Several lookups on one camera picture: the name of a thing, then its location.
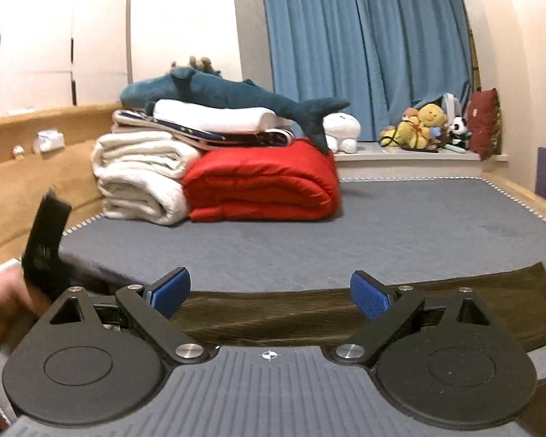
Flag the white window ledge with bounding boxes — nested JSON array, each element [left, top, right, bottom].
[[334, 140, 510, 181]]

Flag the person's left hand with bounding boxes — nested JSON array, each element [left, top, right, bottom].
[[0, 268, 52, 342]]

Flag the grey bed mattress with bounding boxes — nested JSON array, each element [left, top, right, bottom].
[[0, 177, 546, 422]]

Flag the red folded quilt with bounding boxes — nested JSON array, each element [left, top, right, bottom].
[[182, 139, 342, 223]]

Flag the small brown plush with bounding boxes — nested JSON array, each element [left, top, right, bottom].
[[172, 56, 222, 76]]

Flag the yellow orange plush toy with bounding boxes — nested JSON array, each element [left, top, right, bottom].
[[380, 108, 431, 149]]

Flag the panda plush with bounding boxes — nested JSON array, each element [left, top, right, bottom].
[[448, 116, 472, 149]]

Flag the navy patterned folded blanket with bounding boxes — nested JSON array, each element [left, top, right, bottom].
[[111, 109, 296, 149]]

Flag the olive green corduroy pants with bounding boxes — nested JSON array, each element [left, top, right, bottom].
[[175, 261, 546, 353]]

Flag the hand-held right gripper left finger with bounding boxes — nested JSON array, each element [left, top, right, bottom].
[[41, 268, 209, 366]]

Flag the dark red cushion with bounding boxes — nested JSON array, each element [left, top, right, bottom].
[[464, 88, 502, 161]]

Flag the yellow bear plush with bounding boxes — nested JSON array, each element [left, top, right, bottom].
[[418, 104, 449, 140]]

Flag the white wardrobe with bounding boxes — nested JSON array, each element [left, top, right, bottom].
[[0, 0, 134, 117]]

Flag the white tissue pack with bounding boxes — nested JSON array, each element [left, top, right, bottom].
[[32, 130, 66, 154]]

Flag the white round plush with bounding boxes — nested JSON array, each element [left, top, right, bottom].
[[323, 113, 362, 154]]

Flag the white folded blanket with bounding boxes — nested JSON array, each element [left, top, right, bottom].
[[91, 130, 205, 227]]

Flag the white pillow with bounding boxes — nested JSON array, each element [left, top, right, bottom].
[[154, 99, 294, 134]]

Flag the wooden bed frame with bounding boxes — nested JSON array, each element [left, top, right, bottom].
[[0, 102, 546, 274]]

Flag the blue shark plush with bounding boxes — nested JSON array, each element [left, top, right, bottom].
[[119, 67, 350, 154]]

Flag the blue curtain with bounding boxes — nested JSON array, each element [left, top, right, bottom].
[[259, 0, 476, 143]]

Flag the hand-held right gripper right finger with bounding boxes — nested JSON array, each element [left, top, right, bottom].
[[330, 271, 498, 366]]

